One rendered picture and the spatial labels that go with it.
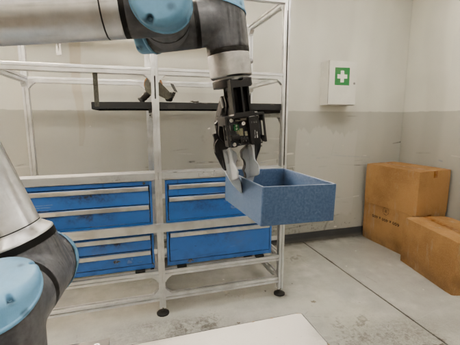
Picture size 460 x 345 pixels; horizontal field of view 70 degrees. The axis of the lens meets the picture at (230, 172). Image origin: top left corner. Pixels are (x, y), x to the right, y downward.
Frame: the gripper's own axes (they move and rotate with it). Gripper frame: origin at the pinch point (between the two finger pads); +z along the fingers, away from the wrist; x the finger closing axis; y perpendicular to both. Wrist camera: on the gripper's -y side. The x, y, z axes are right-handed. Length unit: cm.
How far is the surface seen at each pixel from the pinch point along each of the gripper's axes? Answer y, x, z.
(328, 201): 9.1, 13.3, 3.9
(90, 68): -137, -38, -45
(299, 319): -14.8, 15.8, 45.1
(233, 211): -141, 31, 52
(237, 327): -15.8, -1.8, 42.7
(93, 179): -136, -49, 15
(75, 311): -136, -74, 92
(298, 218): 9.5, 6.9, 5.7
